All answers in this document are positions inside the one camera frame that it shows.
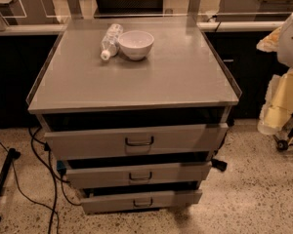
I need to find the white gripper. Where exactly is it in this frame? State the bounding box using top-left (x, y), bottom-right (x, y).
top-left (256, 27), bottom-right (293, 136)

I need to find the grey bottom drawer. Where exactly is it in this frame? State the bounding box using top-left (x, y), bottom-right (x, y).
top-left (81, 189), bottom-right (202, 215)

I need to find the grey drawer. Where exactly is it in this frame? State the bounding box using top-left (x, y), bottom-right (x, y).
top-left (81, 189), bottom-right (202, 215)
top-left (66, 162), bottom-right (211, 189)
top-left (45, 123), bottom-right (228, 160)

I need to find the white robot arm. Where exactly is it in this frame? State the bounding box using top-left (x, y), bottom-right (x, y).
top-left (257, 13), bottom-right (293, 136)

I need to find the grey top drawer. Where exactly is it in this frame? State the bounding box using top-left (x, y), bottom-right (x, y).
top-left (45, 123), bottom-right (228, 160)

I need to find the grey drawer cabinet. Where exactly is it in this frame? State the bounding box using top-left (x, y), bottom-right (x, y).
top-left (27, 17), bottom-right (240, 200)

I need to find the grey middle drawer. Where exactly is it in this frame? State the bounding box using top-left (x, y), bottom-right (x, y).
top-left (66, 162), bottom-right (211, 189)

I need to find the black wheeled cart base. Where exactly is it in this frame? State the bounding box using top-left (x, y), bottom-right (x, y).
top-left (272, 105), bottom-right (293, 152)

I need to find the white ceramic bowl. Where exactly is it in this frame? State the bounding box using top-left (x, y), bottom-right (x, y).
top-left (118, 30), bottom-right (154, 60)

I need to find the clear plastic water bottle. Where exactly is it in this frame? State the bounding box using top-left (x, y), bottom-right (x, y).
top-left (101, 23), bottom-right (123, 61)

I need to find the black cable plug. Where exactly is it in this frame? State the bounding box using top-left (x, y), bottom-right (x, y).
top-left (211, 159), bottom-right (228, 172)

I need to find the black floor cable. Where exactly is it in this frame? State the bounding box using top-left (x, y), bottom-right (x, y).
top-left (0, 126), bottom-right (82, 234)

